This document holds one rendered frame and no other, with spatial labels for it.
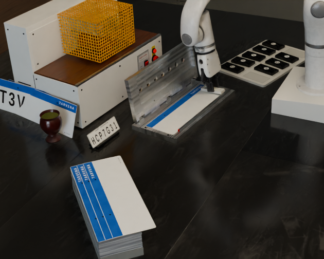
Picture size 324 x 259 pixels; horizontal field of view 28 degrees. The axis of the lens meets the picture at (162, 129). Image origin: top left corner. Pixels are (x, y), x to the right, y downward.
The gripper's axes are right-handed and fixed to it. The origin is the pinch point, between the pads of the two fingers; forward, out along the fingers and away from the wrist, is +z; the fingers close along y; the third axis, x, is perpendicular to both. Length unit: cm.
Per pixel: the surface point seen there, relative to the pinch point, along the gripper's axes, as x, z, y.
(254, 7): 91, 30, 197
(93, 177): -4, -3, -80
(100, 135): 17, -2, -53
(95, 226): -20, 0, -98
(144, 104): 10.3, -5.9, -32.2
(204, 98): 0.5, 3.1, -6.8
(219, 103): -6.6, 4.5, -6.7
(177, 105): 6.9, 1.7, -16.6
